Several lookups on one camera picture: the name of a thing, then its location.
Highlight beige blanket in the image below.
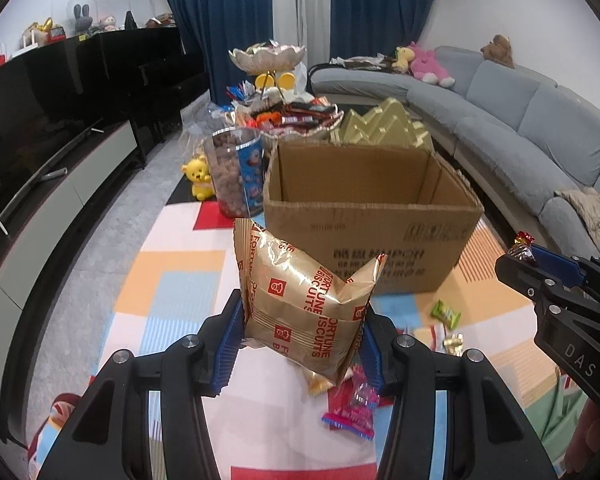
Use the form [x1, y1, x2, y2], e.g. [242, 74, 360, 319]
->
[554, 187, 600, 261]

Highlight white router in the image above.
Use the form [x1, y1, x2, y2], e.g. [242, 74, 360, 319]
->
[21, 26, 45, 52]

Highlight yellow plush toy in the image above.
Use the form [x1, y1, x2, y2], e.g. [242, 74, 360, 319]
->
[392, 46, 415, 72]

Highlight clear jar of chocolate balls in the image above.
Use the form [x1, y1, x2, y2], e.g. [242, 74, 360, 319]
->
[203, 127, 266, 220]

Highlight two-tier shell snack stand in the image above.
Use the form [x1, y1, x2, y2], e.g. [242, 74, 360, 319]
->
[228, 42, 345, 141]

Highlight pink snack packet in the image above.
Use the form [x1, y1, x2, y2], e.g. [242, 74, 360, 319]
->
[321, 367, 381, 441]

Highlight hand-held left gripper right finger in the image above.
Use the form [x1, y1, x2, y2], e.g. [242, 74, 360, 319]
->
[354, 304, 563, 480]

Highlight white sheer curtain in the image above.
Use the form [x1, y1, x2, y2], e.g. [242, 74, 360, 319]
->
[292, 0, 338, 96]

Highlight pile of assorted snacks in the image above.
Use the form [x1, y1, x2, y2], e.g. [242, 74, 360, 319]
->
[225, 82, 338, 133]

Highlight black piano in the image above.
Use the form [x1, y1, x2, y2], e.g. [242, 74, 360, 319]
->
[77, 25, 212, 166]

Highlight colourful patchwork tablecloth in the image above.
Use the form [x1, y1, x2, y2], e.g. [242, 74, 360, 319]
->
[27, 195, 600, 480]

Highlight red foil candy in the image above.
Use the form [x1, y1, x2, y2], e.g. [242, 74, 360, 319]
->
[511, 231, 537, 263]

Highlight yellow bear toy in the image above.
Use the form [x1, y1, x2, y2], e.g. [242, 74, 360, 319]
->
[181, 156, 216, 202]

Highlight person's right hand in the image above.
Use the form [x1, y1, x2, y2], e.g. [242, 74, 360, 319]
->
[565, 400, 600, 478]

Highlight brown cardboard box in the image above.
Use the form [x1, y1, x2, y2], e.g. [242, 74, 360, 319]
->
[262, 139, 485, 295]

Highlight brown plush bear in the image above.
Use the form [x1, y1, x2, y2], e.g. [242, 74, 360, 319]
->
[481, 34, 516, 68]

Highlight grey curved sofa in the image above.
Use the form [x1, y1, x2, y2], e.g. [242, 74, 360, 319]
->
[307, 45, 600, 271]

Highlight green candy packet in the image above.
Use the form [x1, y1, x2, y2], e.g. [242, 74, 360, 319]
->
[430, 300, 462, 331]

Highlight gold biscuit packet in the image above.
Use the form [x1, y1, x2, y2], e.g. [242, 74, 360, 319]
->
[232, 217, 388, 388]

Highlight brown patterned cloth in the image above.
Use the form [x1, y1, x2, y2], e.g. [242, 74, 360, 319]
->
[330, 54, 401, 71]

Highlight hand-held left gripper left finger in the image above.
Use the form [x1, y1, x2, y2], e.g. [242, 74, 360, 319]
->
[37, 287, 247, 480]

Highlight blue curtain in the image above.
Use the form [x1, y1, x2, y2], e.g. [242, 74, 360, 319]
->
[330, 0, 443, 58]
[157, 0, 303, 106]

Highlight grey rabbit plush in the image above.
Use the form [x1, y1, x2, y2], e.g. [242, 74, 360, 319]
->
[72, 4, 93, 36]

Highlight grey television cabinet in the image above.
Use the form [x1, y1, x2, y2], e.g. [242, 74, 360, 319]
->
[0, 119, 148, 446]

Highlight clear plastic bag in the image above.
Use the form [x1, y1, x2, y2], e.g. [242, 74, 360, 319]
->
[180, 104, 236, 161]

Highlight yellow snack packet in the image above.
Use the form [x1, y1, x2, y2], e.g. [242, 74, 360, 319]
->
[305, 367, 356, 398]

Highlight curved black television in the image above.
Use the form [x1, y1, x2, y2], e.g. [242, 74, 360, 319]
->
[0, 40, 106, 228]

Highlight white plastic bag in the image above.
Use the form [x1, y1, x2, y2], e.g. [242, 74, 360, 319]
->
[295, 62, 312, 97]

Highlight pink plush toy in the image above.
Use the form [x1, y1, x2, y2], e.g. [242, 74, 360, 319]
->
[407, 42, 456, 88]

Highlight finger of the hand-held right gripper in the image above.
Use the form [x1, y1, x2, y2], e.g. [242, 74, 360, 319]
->
[495, 252, 556, 311]
[529, 246, 600, 307]

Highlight gold-lidded clear snack container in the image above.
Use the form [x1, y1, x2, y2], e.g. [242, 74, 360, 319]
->
[330, 96, 435, 153]

